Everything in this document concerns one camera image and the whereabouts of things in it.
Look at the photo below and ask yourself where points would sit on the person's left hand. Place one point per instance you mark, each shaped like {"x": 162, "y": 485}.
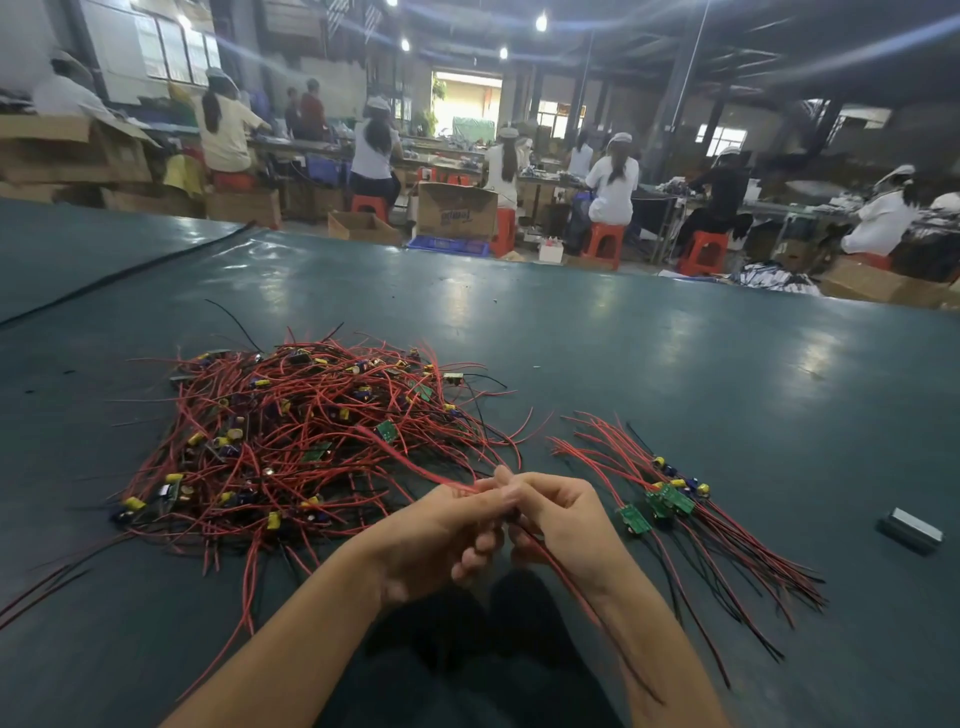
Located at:
{"x": 428, "y": 540}

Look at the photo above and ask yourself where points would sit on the person's right hand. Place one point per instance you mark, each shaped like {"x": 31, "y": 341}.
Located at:
{"x": 578, "y": 525}

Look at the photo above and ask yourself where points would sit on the person's right forearm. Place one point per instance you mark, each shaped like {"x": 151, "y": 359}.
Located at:
{"x": 668, "y": 660}

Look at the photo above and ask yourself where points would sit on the person's left forearm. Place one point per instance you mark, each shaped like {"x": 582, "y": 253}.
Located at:
{"x": 278, "y": 653}

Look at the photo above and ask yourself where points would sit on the dark green table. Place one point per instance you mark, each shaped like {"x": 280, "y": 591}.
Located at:
{"x": 780, "y": 390}

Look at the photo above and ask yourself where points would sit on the red plastic stool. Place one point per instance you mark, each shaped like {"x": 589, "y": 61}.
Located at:
{"x": 605, "y": 243}
{"x": 504, "y": 233}
{"x": 231, "y": 180}
{"x": 704, "y": 254}
{"x": 369, "y": 207}
{"x": 873, "y": 260}

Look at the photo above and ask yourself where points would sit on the blue plastic crate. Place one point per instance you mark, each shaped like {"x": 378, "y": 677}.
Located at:
{"x": 447, "y": 246}

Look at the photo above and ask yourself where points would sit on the heap of black white items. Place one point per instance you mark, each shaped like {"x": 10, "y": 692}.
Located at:
{"x": 777, "y": 278}

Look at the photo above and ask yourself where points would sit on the small black grey block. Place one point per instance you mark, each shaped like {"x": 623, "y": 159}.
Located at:
{"x": 909, "y": 530}

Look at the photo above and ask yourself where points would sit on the yellow sack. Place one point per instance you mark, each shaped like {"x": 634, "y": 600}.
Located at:
{"x": 183, "y": 173}

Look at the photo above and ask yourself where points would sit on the large open cardboard box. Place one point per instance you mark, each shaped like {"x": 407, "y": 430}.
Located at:
{"x": 68, "y": 147}

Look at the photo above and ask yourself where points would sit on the grid window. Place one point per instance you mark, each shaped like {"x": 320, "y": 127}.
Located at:
{"x": 173, "y": 48}

